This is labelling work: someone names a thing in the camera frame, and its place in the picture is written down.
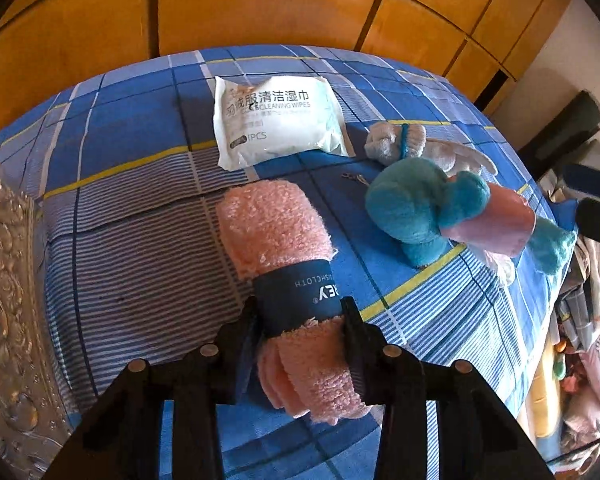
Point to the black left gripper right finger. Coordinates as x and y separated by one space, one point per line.
449 411

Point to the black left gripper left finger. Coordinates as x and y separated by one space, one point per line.
119 437

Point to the white wet wipes packet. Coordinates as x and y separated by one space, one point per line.
281 116

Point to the orange wooden wardrobe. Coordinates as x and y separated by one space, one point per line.
49 45

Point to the white plush angel toy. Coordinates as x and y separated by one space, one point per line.
387 143

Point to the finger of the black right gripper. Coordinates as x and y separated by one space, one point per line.
588 218

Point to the teal plush towel doll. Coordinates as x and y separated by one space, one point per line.
417 204

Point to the blue plaid bedsheet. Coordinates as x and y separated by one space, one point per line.
123 170

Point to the pink dishcloth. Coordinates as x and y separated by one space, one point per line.
278 242

